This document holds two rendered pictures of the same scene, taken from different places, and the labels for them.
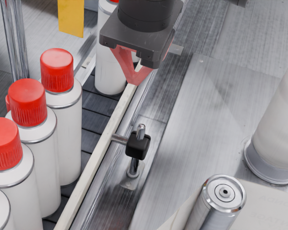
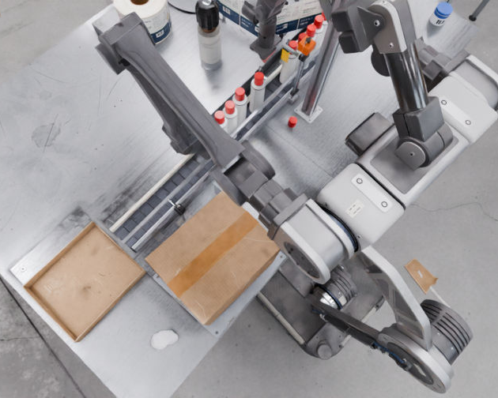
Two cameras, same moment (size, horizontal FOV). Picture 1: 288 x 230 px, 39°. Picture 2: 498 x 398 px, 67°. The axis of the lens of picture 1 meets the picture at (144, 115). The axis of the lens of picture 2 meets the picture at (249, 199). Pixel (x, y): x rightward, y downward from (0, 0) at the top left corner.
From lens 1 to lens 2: 1.52 m
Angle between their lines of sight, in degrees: 60
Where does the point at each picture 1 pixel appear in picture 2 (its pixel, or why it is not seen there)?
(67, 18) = (285, 57)
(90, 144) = (273, 86)
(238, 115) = (210, 80)
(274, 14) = (127, 150)
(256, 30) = (150, 140)
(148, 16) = not seen: hidden behind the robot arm
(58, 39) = not seen: hidden behind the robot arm
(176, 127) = (239, 83)
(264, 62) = not seen: hidden behind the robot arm
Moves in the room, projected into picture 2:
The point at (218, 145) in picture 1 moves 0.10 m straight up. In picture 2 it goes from (227, 72) to (227, 55)
